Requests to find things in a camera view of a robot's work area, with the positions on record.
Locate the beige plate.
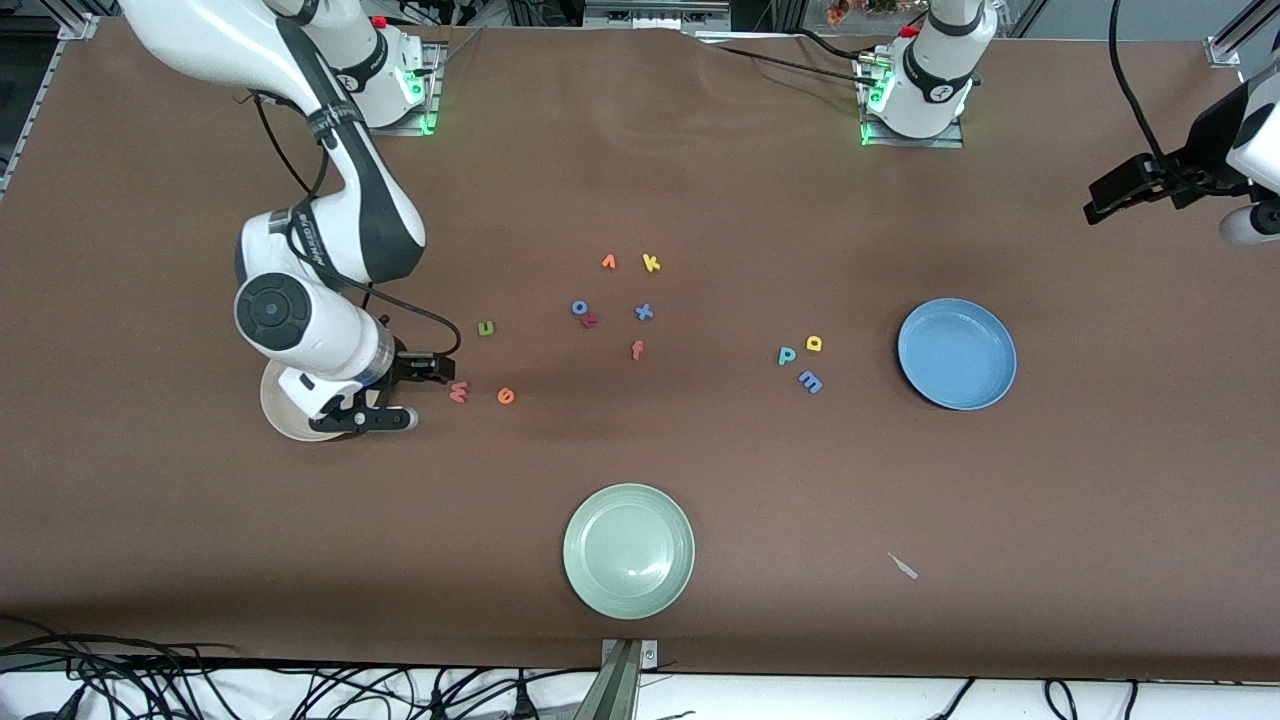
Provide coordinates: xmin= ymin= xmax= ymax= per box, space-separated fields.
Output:
xmin=259 ymin=358 xmax=386 ymax=443

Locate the blue plate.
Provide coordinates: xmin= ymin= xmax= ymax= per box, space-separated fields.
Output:
xmin=896 ymin=297 xmax=1019 ymax=412

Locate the green plate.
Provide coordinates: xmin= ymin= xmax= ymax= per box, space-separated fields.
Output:
xmin=562 ymin=483 xmax=696 ymax=621

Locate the brown table cover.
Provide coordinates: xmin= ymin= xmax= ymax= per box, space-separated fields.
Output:
xmin=0 ymin=18 xmax=1280 ymax=683

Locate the grey metal box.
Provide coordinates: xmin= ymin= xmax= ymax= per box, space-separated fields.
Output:
xmin=583 ymin=0 xmax=733 ymax=31

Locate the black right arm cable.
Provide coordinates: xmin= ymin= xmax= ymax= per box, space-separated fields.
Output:
xmin=235 ymin=90 xmax=463 ymax=361

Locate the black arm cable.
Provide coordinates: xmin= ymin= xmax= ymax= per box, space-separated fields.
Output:
xmin=1106 ymin=0 xmax=1201 ymax=191
xmin=235 ymin=90 xmax=463 ymax=361

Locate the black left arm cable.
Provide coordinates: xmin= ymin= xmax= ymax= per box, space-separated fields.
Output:
xmin=1106 ymin=0 xmax=1201 ymax=191

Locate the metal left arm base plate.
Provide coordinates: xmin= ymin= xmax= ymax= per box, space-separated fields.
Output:
xmin=860 ymin=55 xmax=966 ymax=149

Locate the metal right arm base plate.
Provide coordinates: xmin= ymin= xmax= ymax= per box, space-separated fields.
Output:
xmin=355 ymin=45 xmax=443 ymax=136

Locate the metal camera stand bracket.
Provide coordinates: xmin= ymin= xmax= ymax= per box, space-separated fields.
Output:
xmin=575 ymin=638 xmax=659 ymax=720

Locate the tangle of black cables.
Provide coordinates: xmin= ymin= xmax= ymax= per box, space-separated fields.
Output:
xmin=0 ymin=615 xmax=601 ymax=720

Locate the black cable on cover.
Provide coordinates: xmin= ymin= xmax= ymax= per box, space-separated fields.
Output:
xmin=690 ymin=30 xmax=881 ymax=91

